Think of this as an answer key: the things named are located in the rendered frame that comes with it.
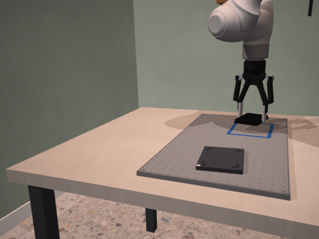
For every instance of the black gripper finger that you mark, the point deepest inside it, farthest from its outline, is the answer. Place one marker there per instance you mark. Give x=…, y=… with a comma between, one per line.
x=270, y=99
x=236, y=96

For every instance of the black well plate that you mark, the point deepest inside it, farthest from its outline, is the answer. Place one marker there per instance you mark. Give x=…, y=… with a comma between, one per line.
x=249, y=119

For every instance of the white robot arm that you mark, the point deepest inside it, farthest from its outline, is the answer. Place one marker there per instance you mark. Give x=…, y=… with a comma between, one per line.
x=250, y=21

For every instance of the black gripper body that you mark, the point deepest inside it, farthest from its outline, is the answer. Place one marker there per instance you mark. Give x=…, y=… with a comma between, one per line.
x=254, y=68

